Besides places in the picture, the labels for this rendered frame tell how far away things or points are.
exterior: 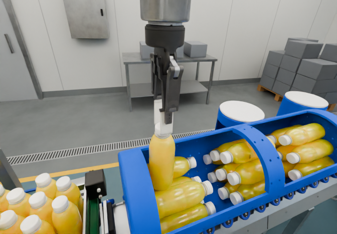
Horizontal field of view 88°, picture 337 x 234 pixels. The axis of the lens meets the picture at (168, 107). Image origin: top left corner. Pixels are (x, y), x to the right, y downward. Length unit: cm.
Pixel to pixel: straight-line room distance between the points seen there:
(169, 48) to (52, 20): 352
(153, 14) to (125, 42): 337
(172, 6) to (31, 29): 367
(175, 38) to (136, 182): 33
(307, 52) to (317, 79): 55
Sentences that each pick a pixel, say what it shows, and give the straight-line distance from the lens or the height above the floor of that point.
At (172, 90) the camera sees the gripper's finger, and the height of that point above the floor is 145.
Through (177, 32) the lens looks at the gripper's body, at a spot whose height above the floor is 155.
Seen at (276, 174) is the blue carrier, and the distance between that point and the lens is 65.
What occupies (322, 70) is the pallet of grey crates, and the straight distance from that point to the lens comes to 386.
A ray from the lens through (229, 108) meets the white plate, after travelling 122.
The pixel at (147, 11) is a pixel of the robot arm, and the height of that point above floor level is 158.
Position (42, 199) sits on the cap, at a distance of 67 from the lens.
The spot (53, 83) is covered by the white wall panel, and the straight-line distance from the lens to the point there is 408.
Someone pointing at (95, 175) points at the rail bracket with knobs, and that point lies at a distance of 80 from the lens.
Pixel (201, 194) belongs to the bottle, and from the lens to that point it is 57.
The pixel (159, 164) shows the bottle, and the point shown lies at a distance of 47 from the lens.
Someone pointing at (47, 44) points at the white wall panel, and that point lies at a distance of 388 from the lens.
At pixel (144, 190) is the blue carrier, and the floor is 121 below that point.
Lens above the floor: 158
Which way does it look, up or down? 29 degrees down
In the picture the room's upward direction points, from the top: 2 degrees clockwise
